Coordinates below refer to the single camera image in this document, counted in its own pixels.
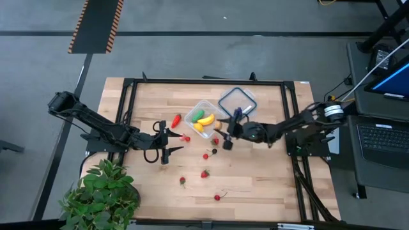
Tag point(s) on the black aluminium table frame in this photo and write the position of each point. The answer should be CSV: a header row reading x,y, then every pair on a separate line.
x,y
166,81

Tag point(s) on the dark purple toy cherry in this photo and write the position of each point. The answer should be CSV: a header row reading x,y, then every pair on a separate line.
x,y
214,150

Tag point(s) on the red toy chili pepper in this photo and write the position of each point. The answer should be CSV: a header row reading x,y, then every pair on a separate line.
x,y
176,120

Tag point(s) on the monitor with blue screen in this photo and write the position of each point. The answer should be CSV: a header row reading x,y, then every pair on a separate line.
x,y
396,83

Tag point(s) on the yellow toy banana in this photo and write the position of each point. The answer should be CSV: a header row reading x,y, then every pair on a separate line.
x,y
207,120

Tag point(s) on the red toy strawberry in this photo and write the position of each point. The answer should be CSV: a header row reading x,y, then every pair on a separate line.
x,y
204,174
216,141
182,180

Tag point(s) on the clear plastic tupperware container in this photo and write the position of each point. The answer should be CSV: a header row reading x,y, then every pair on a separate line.
x,y
211,108

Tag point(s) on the dark grey furniture leg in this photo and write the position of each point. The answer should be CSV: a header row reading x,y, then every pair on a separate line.
x,y
9,147

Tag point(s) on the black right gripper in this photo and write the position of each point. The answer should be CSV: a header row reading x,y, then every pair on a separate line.
x,y
239,131

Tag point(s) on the green potted plant black pot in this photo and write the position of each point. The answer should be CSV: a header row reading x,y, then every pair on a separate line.
x,y
102,195

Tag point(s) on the tan toy potato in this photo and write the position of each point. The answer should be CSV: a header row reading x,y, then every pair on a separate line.
x,y
218,125

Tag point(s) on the green toy cucumber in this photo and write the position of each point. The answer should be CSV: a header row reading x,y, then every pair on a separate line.
x,y
197,116

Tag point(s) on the white table sticker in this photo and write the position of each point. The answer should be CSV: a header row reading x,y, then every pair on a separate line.
x,y
305,82

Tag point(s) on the grey laptop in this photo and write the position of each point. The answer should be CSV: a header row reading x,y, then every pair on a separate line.
x,y
383,140

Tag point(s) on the grey desk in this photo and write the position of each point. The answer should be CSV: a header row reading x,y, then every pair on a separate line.
x,y
377,182

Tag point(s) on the yellow toy lemon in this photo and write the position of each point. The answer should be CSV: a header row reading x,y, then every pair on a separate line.
x,y
198,127

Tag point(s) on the black power adapter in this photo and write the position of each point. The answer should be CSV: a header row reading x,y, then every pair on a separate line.
x,y
381,59

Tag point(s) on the clear lid blue rim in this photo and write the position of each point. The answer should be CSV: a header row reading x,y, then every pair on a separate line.
x,y
236,99

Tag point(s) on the white metal bracket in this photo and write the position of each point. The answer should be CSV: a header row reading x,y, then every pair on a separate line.
x,y
295,227

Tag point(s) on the pale pink toy peach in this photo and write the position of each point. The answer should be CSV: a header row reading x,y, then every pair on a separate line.
x,y
182,137

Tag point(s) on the black stand legs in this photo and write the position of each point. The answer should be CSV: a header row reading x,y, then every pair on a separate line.
x,y
383,30

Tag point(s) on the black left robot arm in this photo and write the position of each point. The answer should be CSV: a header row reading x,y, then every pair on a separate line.
x,y
86,115

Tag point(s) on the blue toy eggplant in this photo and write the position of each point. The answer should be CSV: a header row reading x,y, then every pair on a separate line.
x,y
238,113

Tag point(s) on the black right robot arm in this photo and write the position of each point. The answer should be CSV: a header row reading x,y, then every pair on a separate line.
x,y
287,126

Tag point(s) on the black mat orange striped edges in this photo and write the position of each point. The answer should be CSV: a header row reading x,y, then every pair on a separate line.
x,y
96,25

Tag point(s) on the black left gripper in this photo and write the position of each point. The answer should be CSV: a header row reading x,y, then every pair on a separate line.
x,y
165,143

